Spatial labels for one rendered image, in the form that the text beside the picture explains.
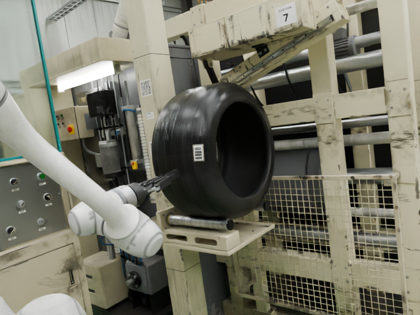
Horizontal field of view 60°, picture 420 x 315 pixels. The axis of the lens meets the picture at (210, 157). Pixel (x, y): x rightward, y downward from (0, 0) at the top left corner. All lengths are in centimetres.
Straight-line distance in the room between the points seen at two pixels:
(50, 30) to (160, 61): 999
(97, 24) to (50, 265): 1105
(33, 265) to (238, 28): 137
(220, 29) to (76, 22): 1047
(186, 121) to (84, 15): 1109
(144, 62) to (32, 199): 79
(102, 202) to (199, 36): 115
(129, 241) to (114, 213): 9
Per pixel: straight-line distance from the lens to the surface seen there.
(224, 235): 146
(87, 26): 1226
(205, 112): 136
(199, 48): 187
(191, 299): 191
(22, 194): 179
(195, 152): 131
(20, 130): 88
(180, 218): 162
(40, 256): 180
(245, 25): 172
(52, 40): 1161
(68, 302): 89
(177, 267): 185
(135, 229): 99
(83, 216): 109
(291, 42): 174
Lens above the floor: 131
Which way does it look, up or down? 6 degrees down
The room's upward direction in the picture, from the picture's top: 8 degrees counter-clockwise
